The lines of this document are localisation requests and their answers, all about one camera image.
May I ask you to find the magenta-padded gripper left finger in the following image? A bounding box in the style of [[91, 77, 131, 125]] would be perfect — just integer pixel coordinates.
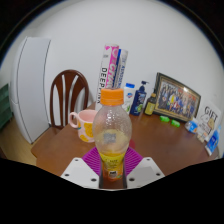
[[60, 147, 103, 190]]

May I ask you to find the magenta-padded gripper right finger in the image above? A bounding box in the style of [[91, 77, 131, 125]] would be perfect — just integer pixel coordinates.
[[122, 146, 166, 190]]

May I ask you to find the orange juice bottle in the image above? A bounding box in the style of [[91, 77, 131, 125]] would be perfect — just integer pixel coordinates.
[[92, 87, 133, 183]]

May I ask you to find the pink mug with yellow print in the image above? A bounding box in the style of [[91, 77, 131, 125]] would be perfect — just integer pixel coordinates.
[[68, 109, 99, 144]]

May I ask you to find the blue tissue pack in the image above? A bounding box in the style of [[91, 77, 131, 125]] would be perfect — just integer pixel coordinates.
[[184, 119, 200, 135]]

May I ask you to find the small amber pump bottle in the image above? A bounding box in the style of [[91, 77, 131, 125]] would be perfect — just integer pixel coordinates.
[[143, 92, 158, 116]]

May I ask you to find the dark blue pump bottle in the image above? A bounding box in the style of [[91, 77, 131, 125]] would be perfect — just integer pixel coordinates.
[[129, 80, 150, 117]]

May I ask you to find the blue detergent bottle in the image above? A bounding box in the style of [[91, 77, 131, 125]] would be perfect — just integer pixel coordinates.
[[204, 124, 223, 157]]

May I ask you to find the white bottle with blue cap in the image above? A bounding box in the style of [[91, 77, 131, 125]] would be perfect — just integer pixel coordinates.
[[121, 82, 137, 115]]

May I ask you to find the dark brown wooden chair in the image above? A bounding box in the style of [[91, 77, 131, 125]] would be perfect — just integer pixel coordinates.
[[49, 69, 90, 129]]

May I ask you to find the framed group photo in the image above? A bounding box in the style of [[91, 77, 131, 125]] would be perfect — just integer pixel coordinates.
[[153, 72, 202, 123]]

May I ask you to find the white refrigerator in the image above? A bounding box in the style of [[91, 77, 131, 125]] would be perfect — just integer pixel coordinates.
[[8, 36, 52, 144]]

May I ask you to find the green storage crate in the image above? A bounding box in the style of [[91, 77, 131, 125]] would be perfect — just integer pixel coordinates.
[[0, 83, 14, 129]]

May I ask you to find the pink and white tall tube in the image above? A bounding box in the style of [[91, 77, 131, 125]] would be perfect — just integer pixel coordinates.
[[95, 43, 120, 111]]

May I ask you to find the blue and white tall tube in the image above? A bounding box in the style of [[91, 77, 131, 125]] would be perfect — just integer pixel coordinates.
[[112, 48, 129, 90]]

